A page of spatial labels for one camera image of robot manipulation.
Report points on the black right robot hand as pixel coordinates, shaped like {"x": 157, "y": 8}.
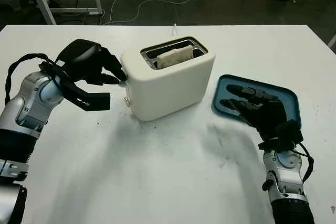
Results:
{"x": 267, "y": 113}

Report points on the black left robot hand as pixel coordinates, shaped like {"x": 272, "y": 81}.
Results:
{"x": 78, "y": 61}

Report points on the slice of bread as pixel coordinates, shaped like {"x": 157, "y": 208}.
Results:
{"x": 173, "y": 56}

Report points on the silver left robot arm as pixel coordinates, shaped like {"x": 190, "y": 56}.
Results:
{"x": 26, "y": 98}

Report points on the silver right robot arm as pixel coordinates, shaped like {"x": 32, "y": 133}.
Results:
{"x": 283, "y": 179}

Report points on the blue plastic tray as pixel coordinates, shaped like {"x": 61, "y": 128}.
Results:
{"x": 286, "y": 98}

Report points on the cream white toaster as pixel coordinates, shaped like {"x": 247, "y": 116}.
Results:
{"x": 168, "y": 90}

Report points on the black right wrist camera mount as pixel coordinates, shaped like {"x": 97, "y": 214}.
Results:
{"x": 288, "y": 134}

